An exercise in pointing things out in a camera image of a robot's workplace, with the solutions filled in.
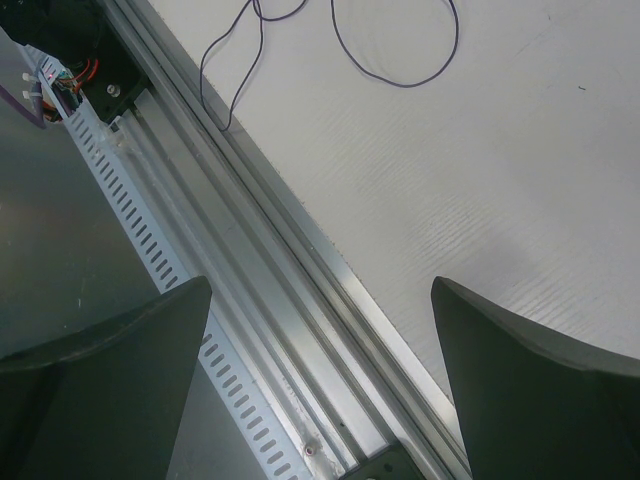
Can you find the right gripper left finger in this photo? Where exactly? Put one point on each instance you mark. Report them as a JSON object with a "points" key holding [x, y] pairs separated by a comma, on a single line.
{"points": [[105, 402]]}

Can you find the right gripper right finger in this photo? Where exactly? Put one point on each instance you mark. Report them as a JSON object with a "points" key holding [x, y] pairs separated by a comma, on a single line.
{"points": [[533, 403]]}

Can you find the white slotted cable duct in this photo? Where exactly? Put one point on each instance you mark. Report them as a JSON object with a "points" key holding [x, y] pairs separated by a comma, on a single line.
{"points": [[229, 429]]}

